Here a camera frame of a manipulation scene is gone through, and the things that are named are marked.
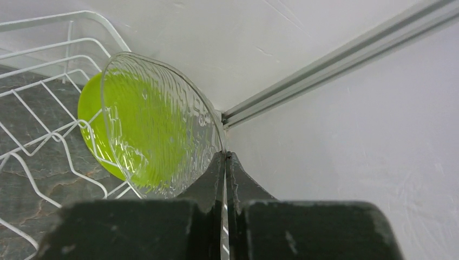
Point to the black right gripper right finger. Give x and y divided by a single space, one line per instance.
263 227

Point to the white wire dish rack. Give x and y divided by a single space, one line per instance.
45 163

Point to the aluminium corner post right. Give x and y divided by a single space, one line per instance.
408 25

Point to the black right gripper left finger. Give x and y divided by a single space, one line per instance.
185 227

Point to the lime green plate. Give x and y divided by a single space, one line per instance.
89 122

